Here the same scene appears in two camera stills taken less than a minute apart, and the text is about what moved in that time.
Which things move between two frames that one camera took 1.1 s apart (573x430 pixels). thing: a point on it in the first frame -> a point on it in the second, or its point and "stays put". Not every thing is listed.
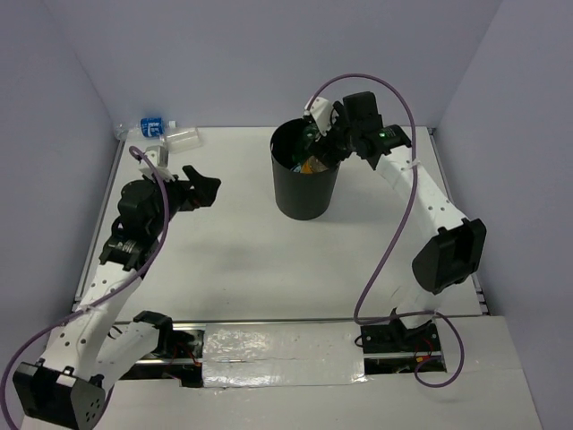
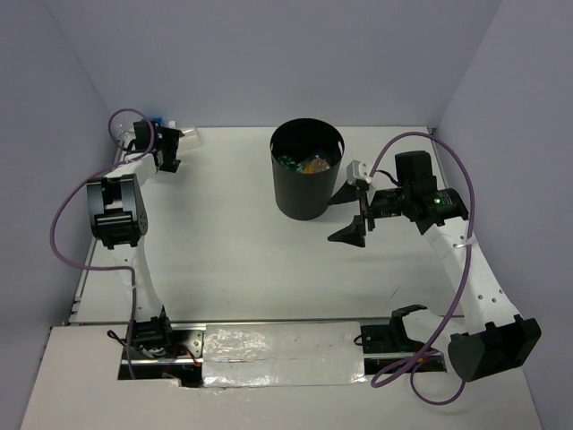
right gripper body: x=338 y=137 -> x=387 y=202
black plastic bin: x=299 y=195 stays put
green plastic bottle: x=310 y=133 -> x=286 y=162
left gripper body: x=177 y=198 -> x=168 y=145
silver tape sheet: x=287 y=354 stays put
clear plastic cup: x=183 y=139 stays put
